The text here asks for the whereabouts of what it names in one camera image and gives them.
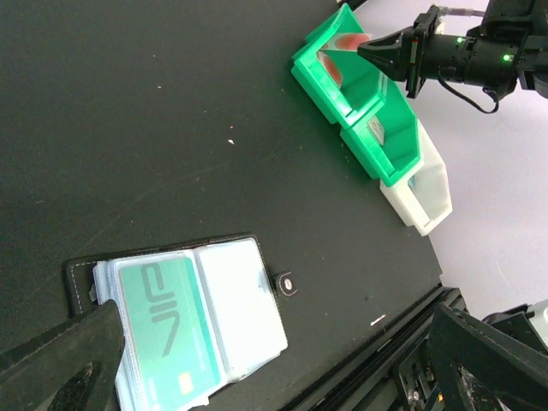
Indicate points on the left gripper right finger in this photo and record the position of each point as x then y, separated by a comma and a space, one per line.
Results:
496, 364

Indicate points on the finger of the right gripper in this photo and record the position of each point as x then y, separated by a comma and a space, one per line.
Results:
392, 67
387, 43

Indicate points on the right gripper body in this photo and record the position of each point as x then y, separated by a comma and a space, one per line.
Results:
418, 65

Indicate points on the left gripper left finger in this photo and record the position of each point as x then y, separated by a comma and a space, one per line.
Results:
70, 367

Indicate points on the red dotted card from holder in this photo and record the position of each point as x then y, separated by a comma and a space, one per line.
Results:
346, 42

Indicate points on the black leather card holder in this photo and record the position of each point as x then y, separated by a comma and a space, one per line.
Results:
241, 295

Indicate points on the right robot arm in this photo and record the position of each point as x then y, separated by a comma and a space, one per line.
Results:
506, 50

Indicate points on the white pink card in bin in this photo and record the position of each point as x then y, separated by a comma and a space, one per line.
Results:
377, 130

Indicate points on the teal VIP card in holder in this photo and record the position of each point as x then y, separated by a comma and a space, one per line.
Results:
172, 355

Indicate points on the green divided bin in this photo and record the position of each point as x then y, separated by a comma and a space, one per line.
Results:
349, 91

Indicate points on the clear plastic bin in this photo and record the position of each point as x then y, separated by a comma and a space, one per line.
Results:
430, 203

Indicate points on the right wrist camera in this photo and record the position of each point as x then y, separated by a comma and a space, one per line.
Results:
435, 15

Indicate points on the black aluminium rail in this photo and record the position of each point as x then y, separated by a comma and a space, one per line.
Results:
393, 372

